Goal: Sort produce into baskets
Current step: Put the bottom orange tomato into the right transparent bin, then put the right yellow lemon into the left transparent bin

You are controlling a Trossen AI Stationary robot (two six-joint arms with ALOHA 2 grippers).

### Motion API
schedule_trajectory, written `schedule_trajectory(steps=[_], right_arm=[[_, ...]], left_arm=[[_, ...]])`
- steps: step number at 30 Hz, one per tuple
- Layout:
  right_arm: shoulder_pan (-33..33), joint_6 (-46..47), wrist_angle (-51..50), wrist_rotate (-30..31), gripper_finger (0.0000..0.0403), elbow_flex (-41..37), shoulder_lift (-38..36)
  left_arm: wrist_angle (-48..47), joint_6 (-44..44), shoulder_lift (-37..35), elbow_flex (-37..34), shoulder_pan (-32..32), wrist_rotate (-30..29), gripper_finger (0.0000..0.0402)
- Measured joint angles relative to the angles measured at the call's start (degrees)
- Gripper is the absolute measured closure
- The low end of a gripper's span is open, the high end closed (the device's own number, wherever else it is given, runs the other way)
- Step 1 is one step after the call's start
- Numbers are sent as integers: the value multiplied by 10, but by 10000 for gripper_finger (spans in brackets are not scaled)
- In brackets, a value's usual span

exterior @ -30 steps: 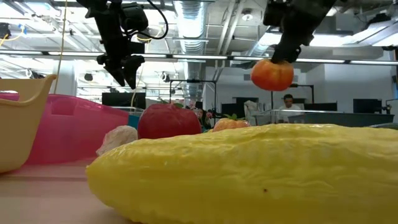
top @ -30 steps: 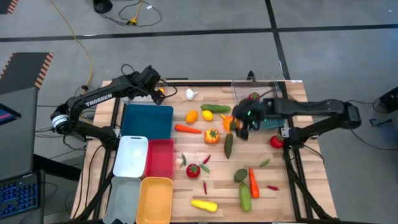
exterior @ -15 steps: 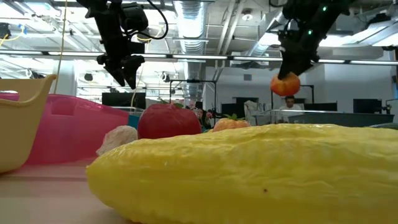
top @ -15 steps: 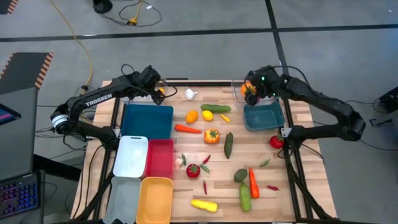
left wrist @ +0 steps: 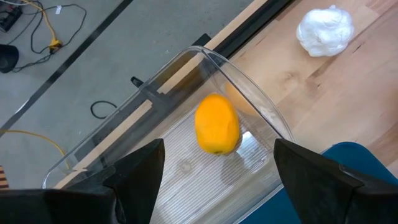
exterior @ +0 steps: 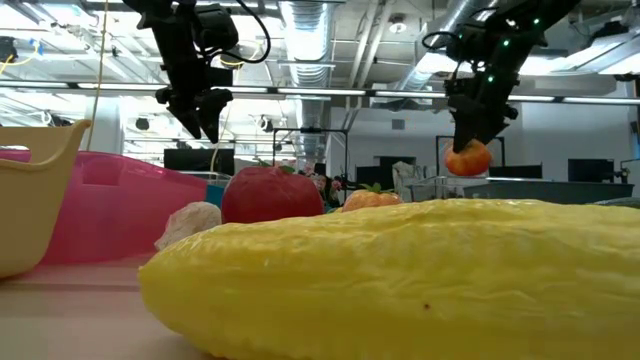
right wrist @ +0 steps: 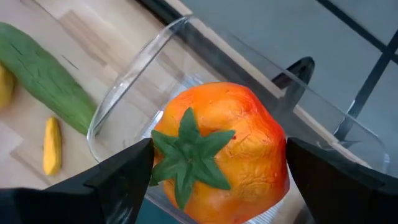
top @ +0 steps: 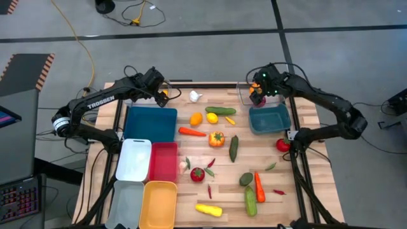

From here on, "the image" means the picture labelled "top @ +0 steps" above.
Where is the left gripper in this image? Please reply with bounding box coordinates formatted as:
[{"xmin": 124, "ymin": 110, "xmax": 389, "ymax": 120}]
[{"xmin": 141, "ymin": 66, "xmax": 169, "ymax": 108}]

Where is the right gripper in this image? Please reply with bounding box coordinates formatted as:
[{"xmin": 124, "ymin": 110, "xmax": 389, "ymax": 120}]
[{"xmin": 250, "ymin": 64, "xmax": 286, "ymax": 107}]

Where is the large white garlic bulb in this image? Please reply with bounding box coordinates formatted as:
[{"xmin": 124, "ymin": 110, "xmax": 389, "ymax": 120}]
[{"xmin": 189, "ymin": 90, "xmax": 204, "ymax": 103}]

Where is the orange fruit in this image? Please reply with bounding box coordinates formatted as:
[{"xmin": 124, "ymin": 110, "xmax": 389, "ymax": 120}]
[{"xmin": 190, "ymin": 112, "xmax": 204, "ymax": 127}]

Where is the orange carrot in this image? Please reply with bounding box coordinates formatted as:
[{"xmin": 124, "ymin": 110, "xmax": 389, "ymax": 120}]
[
  {"xmin": 254, "ymin": 172, "xmax": 266, "ymax": 204},
  {"xmin": 178, "ymin": 127, "xmax": 207, "ymax": 137}
]

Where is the red tomato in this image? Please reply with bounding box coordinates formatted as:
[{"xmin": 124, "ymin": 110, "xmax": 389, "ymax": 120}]
[
  {"xmin": 275, "ymin": 137, "xmax": 291, "ymax": 153},
  {"xmin": 190, "ymin": 167, "xmax": 206, "ymax": 183}
]

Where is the dark green zucchini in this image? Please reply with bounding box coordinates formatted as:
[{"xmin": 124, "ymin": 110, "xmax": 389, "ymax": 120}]
[{"xmin": 228, "ymin": 135, "xmax": 239, "ymax": 163}]

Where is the orange bell pepper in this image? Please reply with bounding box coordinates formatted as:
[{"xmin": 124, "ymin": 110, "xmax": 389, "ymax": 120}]
[{"xmin": 208, "ymin": 131, "xmax": 226, "ymax": 148}]

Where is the green avocado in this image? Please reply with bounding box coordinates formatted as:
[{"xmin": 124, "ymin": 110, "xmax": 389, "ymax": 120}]
[{"xmin": 238, "ymin": 172, "xmax": 254, "ymax": 187}]

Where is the light green cucumber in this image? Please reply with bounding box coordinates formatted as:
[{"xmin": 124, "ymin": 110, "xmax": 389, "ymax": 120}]
[{"xmin": 244, "ymin": 185, "xmax": 258, "ymax": 218}]

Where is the yellow corn cob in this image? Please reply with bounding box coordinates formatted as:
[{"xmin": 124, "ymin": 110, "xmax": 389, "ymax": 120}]
[{"xmin": 195, "ymin": 203, "xmax": 224, "ymax": 218}]

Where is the clear plastic bin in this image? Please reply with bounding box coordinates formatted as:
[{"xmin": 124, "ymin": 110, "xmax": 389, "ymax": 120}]
[
  {"xmin": 237, "ymin": 81, "xmax": 289, "ymax": 108},
  {"xmin": 123, "ymin": 79, "xmax": 172, "ymax": 108}
]

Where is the teal plastic bin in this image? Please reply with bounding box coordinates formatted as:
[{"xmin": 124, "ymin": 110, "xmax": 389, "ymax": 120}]
[{"xmin": 248, "ymin": 104, "xmax": 292, "ymax": 135}]

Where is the blue plastic bin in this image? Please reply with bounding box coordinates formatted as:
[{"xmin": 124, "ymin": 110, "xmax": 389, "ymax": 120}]
[{"xmin": 123, "ymin": 106, "xmax": 178, "ymax": 144}]

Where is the red plastic bin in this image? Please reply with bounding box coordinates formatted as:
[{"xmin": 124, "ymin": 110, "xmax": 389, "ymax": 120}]
[{"xmin": 148, "ymin": 141, "xmax": 179, "ymax": 183}]

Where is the white plastic bin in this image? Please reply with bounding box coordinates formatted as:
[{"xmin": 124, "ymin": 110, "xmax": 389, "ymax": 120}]
[{"xmin": 115, "ymin": 138, "xmax": 153, "ymax": 183}]

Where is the yellow plastic bin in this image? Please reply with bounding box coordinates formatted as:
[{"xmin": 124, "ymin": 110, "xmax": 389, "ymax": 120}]
[{"xmin": 139, "ymin": 180, "xmax": 178, "ymax": 229}]

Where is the grey plastic bin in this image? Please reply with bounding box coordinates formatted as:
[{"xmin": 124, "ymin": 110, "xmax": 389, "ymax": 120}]
[{"xmin": 104, "ymin": 180, "xmax": 146, "ymax": 229}]

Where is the black pole stand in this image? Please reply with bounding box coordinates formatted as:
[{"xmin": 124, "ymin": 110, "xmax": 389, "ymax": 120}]
[{"xmin": 94, "ymin": 0, "xmax": 116, "ymax": 15}]

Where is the large hazard-striped floor mat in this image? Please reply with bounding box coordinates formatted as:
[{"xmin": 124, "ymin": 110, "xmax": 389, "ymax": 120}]
[{"xmin": 0, "ymin": 53, "xmax": 55, "ymax": 97}]

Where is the black equipment stand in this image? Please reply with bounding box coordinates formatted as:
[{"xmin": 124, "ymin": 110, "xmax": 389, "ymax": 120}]
[{"xmin": 377, "ymin": 88, "xmax": 407, "ymax": 131}]

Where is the grey side desk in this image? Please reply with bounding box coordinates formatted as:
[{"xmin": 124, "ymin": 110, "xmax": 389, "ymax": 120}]
[{"xmin": 0, "ymin": 88, "xmax": 39, "ymax": 186}]

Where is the monitor screen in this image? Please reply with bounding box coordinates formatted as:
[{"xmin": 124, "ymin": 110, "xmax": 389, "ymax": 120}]
[{"xmin": 0, "ymin": 106, "xmax": 22, "ymax": 129}]

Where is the black backlit keyboard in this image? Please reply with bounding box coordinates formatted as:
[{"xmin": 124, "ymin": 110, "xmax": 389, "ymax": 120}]
[{"xmin": 0, "ymin": 176, "xmax": 42, "ymax": 225}]

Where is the small hazard-striped floor mat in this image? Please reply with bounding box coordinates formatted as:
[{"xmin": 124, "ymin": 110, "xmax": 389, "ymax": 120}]
[{"xmin": 0, "ymin": 0, "xmax": 19, "ymax": 15}]

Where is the black metal rig frame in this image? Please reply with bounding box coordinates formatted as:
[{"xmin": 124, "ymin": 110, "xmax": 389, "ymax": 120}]
[{"xmin": 72, "ymin": 79, "xmax": 346, "ymax": 229}]

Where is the yellow extension cable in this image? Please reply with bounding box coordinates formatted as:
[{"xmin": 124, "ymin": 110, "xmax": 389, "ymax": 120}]
[{"xmin": 50, "ymin": 0, "xmax": 96, "ymax": 111}]

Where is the short yellow power cord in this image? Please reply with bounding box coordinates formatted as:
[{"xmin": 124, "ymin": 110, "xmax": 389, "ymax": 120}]
[{"xmin": 130, "ymin": 0, "xmax": 148, "ymax": 26}]

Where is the black floor cable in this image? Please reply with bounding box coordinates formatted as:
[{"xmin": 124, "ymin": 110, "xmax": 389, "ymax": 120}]
[{"xmin": 102, "ymin": 0, "xmax": 167, "ymax": 29}]

